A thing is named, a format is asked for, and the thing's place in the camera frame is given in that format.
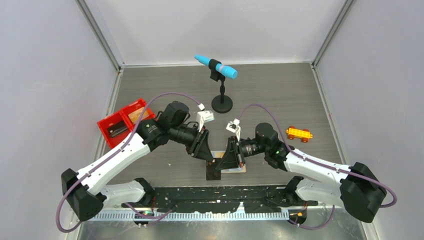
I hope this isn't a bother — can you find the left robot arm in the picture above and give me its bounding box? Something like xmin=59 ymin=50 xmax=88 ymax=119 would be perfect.
xmin=61 ymin=101 xmax=214 ymax=222

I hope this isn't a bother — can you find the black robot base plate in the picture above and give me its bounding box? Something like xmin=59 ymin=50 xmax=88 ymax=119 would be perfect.
xmin=130 ymin=185 xmax=318 ymax=214

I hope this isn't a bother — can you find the blue toy microphone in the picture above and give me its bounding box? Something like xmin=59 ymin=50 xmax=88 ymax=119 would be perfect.
xmin=194 ymin=54 xmax=238 ymax=81

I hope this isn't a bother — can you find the black microphone stand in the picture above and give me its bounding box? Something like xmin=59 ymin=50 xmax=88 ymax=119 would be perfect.
xmin=211 ymin=78 xmax=233 ymax=114

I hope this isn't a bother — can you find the red two-compartment bin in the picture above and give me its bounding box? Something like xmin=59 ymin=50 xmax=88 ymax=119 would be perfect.
xmin=97 ymin=98 xmax=147 ymax=149

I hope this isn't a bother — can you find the black credit card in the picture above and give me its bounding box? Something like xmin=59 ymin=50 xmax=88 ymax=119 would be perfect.
xmin=205 ymin=158 xmax=221 ymax=181

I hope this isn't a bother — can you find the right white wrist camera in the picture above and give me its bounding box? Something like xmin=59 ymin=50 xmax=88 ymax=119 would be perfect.
xmin=225 ymin=118 xmax=241 ymax=141

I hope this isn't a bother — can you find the ribbed metal front rail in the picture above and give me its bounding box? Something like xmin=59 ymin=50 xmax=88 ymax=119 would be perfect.
xmin=90 ymin=209 xmax=290 ymax=222

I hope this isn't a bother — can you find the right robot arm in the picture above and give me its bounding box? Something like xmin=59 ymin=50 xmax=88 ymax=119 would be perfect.
xmin=215 ymin=119 xmax=387 ymax=223

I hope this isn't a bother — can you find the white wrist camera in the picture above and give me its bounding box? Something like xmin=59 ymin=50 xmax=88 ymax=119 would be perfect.
xmin=196 ymin=103 xmax=215 ymax=132
xmin=225 ymin=118 xmax=241 ymax=141

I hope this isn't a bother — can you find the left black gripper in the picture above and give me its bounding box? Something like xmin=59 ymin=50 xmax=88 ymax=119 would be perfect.
xmin=170 ymin=123 xmax=214 ymax=162

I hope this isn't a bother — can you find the yellow toy brick car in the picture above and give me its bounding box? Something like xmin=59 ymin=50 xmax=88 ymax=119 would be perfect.
xmin=286 ymin=126 xmax=314 ymax=143

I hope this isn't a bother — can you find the beige card holder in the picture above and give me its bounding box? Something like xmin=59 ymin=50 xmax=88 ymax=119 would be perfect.
xmin=211 ymin=150 xmax=246 ymax=174

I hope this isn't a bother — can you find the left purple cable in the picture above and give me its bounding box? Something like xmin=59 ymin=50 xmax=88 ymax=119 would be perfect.
xmin=55 ymin=92 xmax=205 ymax=233

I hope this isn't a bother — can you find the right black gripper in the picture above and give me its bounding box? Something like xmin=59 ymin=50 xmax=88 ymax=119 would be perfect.
xmin=217 ymin=136 xmax=269 ymax=171

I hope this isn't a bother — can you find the tan card case in bin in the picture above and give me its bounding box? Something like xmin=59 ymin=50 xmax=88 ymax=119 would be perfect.
xmin=128 ymin=107 xmax=145 ymax=125

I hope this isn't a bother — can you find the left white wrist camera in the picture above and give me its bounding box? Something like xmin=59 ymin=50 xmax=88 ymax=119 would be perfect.
xmin=196 ymin=103 xmax=215 ymax=132

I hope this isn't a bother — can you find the black card case in bin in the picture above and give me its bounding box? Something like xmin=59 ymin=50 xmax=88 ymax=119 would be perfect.
xmin=107 ymin=121 xmax=128 ymax=138

